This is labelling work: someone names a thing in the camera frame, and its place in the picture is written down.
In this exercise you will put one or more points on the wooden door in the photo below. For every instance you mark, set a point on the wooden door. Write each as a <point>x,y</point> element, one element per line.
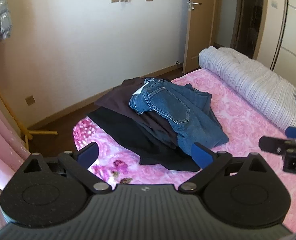
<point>203,30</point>

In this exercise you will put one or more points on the pink floral blanket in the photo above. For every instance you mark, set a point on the pink floral blanket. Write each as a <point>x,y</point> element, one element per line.
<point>238,120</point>

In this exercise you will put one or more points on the blue denim jeans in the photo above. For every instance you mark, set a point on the blue denim jeans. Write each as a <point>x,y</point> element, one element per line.
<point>175,105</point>

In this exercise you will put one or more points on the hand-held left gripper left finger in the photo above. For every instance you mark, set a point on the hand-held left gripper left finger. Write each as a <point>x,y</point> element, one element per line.
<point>88,153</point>

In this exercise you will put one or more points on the dark brown garment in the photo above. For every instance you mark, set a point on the dark brown garment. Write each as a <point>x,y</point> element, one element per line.
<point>115,97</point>

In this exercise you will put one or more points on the gold wall socket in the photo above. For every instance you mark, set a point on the gold wall socket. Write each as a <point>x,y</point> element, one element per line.
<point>30,100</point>

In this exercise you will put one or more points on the striped rolled quilt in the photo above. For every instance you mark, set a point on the striped rolled quilt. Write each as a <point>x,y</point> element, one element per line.
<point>250,80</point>

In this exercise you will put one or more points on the white sliding wardrobe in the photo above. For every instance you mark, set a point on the white sliding wardrobe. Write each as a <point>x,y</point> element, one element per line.
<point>295,42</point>

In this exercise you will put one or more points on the black garment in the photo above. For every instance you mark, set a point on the black garment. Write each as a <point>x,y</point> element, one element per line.
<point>128,135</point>

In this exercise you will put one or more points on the white small wall switch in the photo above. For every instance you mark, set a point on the white small wall switch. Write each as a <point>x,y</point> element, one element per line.
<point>274,4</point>

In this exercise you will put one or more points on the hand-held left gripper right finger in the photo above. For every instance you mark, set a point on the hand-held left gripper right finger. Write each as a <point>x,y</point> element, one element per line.
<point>200,155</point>

